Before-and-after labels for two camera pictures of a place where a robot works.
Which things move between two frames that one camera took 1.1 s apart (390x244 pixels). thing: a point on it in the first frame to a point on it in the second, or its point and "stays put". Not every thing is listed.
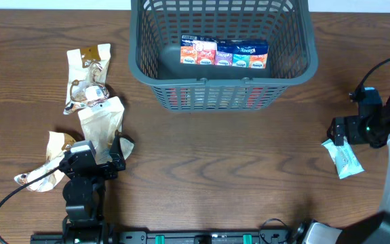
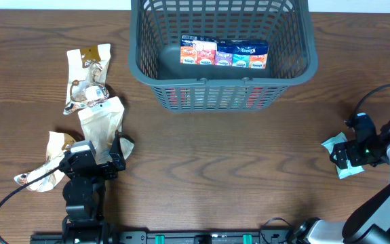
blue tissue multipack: [203, 50] stays put
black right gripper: [351, 123] to [356, 157]
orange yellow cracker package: [215, 98] stays put
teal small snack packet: [346, 160] stays put
